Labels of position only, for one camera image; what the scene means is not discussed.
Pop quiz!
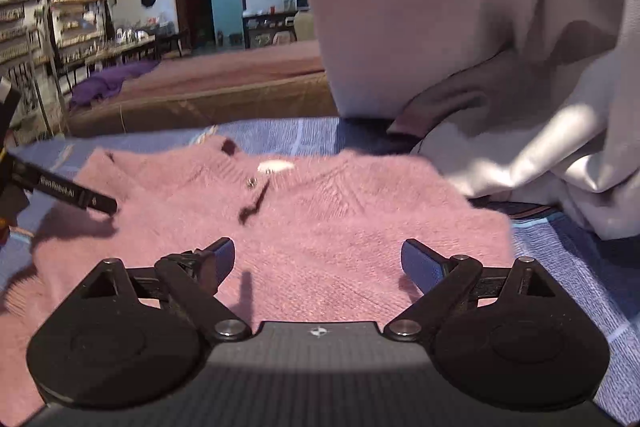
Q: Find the blue patterned bed sheet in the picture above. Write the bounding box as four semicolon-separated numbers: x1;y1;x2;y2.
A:
15;118;639;424

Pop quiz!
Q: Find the pink knitted sweater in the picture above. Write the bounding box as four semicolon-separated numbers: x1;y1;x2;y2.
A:
1;136;514;426

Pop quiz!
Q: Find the purple cloth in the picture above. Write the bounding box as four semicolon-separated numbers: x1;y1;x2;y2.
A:
68;60;160;109

